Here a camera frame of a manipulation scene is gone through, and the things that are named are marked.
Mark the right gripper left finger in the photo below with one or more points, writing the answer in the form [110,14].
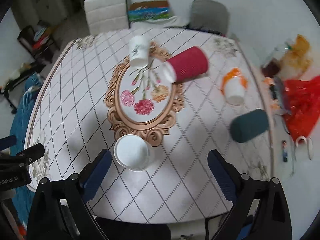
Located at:
[59,209]

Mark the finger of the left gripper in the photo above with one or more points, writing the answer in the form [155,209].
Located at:
[7,142]

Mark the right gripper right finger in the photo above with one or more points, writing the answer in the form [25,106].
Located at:
[260,209]

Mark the white bamboo print paper cup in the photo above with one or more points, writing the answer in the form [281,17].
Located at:
[133,153]

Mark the dark teal cup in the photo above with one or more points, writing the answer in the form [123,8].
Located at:
[248,126]

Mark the orange and white paper cup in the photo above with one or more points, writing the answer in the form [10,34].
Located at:
[234,85]

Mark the red ribbed paper cup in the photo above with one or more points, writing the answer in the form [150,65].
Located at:
[186,65]

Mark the blue quilted blanket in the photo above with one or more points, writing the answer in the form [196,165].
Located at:
[22,201]

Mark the small figurine toy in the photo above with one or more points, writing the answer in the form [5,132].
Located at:
[284,151]

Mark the dark wooden chair far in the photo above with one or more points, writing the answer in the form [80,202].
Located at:
[38,43]

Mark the red plastic bag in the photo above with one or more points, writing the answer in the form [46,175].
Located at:
[303,97]

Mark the dark liquid bottle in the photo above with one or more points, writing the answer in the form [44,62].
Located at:
[272,64]

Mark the patterned white tablecloth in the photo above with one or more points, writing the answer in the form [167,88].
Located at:
[92,97]

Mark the yellow snack bag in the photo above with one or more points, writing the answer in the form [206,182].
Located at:
[296,60]

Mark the white padded chair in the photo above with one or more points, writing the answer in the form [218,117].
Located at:
[106,15]

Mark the cardboard box with items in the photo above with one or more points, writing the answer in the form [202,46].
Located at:
[149,10]

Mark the grey padded chair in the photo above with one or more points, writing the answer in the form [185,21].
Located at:
[209,16]

